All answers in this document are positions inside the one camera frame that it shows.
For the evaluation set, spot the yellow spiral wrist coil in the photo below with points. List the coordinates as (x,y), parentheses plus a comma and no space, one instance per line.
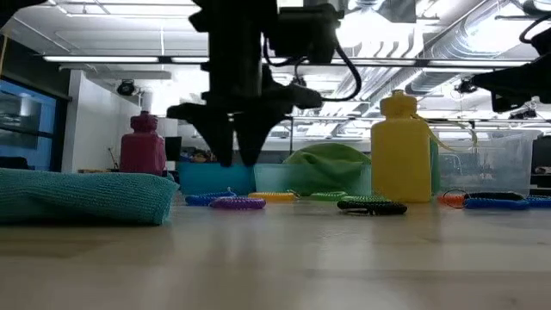
(271,197)

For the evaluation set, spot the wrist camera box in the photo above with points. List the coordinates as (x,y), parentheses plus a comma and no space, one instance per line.
(543,43)
(310,34)

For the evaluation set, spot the teal microfibre towel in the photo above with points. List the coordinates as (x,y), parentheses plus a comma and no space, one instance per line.
(82,198)

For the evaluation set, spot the clear plastic bin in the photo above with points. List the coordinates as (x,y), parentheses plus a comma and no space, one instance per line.
(495,163)

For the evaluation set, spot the orange spiral wrist coil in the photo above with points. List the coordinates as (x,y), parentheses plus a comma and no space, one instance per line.
(452,200)

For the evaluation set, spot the green microfibre towel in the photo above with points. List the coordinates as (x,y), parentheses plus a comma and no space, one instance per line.
(327,159)

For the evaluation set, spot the blue spiral wrist coil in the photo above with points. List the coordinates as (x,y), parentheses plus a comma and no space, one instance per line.
(202,200)
(495,204)
(540,202)

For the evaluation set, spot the purple spiral wrist coil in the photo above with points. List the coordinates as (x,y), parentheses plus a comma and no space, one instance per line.
(237,203)

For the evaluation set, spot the blue plastic bin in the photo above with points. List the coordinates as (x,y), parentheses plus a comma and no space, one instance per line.
(215,178)

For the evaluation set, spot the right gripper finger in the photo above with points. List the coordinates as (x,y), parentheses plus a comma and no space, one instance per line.
(490,82)

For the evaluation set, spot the green spiral wrist coil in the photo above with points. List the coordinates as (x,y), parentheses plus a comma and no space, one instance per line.
(327,196)
(366,199)

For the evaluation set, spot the yellow sports bottle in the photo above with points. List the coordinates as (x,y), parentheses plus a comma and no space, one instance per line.
(400,159)

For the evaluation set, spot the blue glass window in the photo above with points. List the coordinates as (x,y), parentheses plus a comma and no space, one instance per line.
(30,129)

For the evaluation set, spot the black spiral wrist coil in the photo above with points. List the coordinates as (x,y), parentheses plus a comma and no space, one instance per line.
(495,196)
(374,208)

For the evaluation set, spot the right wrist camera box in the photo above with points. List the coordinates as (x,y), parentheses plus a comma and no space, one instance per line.
(543,43)

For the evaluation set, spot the magenta sports bottle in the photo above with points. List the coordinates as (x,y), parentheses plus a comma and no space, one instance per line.
(143,150)

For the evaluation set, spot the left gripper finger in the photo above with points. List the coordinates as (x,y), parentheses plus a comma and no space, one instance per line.
(258,120)
(217,125)

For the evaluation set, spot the long ceiling light strip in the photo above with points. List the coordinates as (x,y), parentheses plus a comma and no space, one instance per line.
(107,59)

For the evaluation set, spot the black ceiling dome camera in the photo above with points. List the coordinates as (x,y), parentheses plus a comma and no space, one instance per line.
(466,86)
(126,88)

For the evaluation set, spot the teal translucent bin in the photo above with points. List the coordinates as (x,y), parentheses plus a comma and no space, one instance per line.
(275,178)

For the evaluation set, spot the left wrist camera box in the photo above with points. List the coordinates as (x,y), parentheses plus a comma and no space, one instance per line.
(310,34)

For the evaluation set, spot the black computer monitor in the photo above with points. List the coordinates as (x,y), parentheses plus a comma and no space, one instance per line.
(173,148)

